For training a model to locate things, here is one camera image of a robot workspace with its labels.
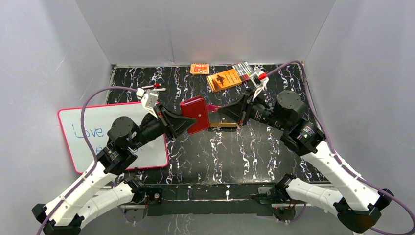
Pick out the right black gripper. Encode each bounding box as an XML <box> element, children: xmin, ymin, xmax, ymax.
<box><xmin>217</xmin><ymin>88</ymin><xmax>289</xmax><ymax>132</ymax></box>

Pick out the red card holder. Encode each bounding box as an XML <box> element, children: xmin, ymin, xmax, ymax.
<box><xmin>180</xmin><ymin>95</ymin><xmax>220</xmax><ymax>135</ymax></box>

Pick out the yellow oval tray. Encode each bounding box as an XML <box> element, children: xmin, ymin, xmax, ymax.
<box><xmin>209</xmin><ymin>122</ymin><xmax>238</xmax><ymax>128</ymax></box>

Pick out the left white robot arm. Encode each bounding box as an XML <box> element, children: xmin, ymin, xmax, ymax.
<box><xmin>32</xmin><ymin>103</ymin><xmax>196</xmax><ymax>235</ymax></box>

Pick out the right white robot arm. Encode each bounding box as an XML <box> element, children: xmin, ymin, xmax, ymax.
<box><xmin>218</xmin><ymin>89</ymin><xmax>390</xmax><ymax>234</ymax></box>

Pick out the small orange card box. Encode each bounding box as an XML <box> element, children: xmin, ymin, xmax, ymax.
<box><xmin>190</xmin><ymin>63</ymin><xmax>210</xmax><ymax>75</ymax></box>

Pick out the orange book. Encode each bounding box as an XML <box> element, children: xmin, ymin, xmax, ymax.
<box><xmin>206</xmin><ymin>69</ymin><xmax>242</xmax><ymax>92</ymax></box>

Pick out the coloured marker set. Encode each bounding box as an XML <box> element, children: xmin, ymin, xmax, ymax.
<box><xmin>232</xmin><ymin>61</ymin><xmax>254</xmax><ymax>82</ymax></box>

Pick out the orange white marker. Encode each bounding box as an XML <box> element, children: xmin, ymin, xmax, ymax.
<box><xmin>153</xmin><ymin>88</ymin><xmax>167</xmax><ymax>92</ymax></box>

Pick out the pink framed whiteboard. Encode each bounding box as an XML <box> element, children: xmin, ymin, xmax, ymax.
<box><xmin>58</xmin><ymin>102</ymin><xmax>169</xmax><ymax>173</ymax></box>

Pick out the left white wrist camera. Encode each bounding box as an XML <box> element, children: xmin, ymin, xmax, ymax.
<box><xmin>136</xmin><ymin>88</ymin><xmax>159</xmax><ymax>118</ymax></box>

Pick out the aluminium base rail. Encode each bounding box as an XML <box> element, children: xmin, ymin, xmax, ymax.
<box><xmin>64</xmin><ymin>183</ymin><xmax>357</xmax><ymax>224</ymax></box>

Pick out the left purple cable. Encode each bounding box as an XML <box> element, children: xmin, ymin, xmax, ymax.
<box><xmin>35</xmin><ymin>86</ymin><xmax>140</xmax><ymax>235</ymax></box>

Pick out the purple cable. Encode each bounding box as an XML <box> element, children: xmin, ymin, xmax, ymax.
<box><xmin>35</xmin><ymin>86</ymin><xmax>140</xmax><ymax>235</ymax></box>
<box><xmin>266</xmin><ymin>60</ymin><xmax>411</xmax><ymax>235</ymax></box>

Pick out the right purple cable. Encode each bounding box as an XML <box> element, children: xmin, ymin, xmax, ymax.
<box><xmin>266</xmin><ymin>60</ymin><xmax>411</xmax><ymax>235</ymax></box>

